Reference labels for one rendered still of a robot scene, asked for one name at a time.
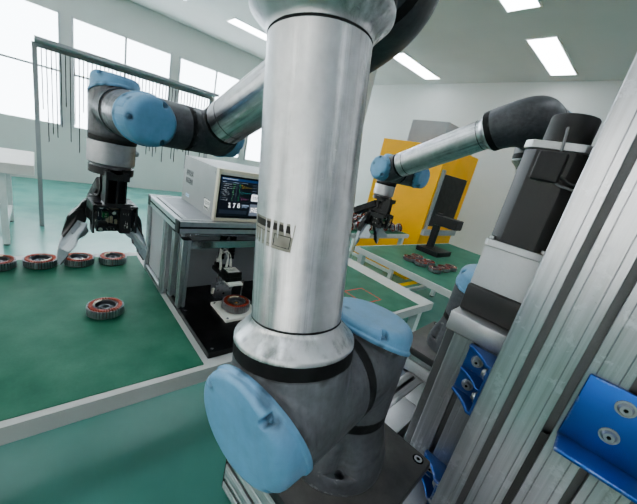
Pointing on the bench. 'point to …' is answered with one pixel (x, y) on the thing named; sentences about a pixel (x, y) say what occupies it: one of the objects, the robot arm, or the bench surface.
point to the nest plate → (228, 312)
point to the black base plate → (210, 330)
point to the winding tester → (209, 198)
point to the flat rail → (221, 244)
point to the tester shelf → (184, 221)
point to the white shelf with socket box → (7, 160)
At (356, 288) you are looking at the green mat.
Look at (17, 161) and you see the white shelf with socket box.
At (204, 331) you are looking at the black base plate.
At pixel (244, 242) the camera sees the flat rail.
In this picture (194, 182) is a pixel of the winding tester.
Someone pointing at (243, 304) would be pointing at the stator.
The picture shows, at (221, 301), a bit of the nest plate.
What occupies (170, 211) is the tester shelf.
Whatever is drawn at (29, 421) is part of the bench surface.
